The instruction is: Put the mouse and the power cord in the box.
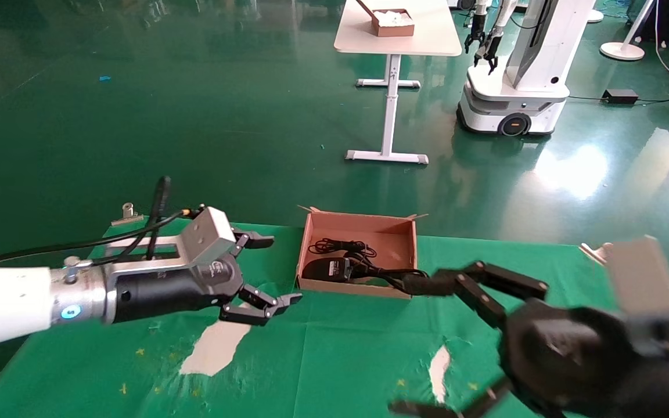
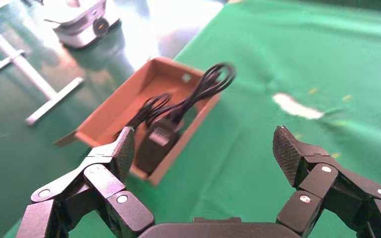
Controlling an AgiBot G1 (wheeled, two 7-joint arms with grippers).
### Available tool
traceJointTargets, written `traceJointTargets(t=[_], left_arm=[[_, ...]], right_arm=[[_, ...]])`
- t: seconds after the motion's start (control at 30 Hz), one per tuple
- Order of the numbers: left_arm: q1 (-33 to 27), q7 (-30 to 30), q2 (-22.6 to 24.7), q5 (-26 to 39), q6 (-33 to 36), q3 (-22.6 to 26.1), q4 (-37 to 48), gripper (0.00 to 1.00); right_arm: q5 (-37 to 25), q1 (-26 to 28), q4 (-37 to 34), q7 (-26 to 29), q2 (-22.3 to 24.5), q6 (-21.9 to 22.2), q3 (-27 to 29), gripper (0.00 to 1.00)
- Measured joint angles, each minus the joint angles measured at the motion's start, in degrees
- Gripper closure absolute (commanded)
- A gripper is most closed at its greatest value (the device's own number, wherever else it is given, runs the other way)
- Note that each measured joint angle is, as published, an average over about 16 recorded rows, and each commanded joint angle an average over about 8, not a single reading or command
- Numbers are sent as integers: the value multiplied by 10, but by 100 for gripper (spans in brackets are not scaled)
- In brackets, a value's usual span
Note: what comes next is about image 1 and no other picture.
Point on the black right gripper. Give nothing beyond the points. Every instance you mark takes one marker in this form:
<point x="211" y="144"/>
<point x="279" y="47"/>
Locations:
<point x="572" y="360"/>

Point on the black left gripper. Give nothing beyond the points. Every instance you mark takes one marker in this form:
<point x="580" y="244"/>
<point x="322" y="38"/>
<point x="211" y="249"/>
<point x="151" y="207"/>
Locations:
<point x="166" y="293"/>

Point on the white arm with black gripper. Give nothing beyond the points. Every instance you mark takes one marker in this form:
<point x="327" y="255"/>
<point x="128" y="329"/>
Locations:
<point x="475" y="32"/>
<point x="492" y="46"/>

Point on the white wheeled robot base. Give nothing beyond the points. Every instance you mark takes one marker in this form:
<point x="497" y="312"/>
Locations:
<point x="520" y="98"/>

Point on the open brown cardboard box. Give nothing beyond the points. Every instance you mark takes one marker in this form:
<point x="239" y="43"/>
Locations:
<point x="392" y="232"/>

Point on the small cardboard box white contents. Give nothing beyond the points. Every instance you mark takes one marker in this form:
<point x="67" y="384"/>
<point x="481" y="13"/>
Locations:
<point x="395" y="26"/>

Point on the green table cloth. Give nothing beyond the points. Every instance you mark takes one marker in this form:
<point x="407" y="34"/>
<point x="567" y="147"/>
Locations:
<point x="340" y="360"/>

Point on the silver metal binder clip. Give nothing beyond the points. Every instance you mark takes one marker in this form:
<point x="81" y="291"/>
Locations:
<point x="127" y="216"/>
<point x="593" y="251"/>

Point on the white height-adjustable table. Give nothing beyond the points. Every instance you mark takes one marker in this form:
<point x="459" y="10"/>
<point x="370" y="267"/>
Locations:
<point x="427" y="35"/>

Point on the black power adapter brick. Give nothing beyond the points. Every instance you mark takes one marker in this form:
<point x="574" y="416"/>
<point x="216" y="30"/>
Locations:
<point x="620" y="96"/>

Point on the white round floor stand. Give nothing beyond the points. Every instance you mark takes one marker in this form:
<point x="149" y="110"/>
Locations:
<point x="622" y="51"/>

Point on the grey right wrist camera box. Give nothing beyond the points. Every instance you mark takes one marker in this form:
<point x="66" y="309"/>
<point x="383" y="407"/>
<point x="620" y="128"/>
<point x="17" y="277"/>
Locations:
<point x="642" y="278"/>

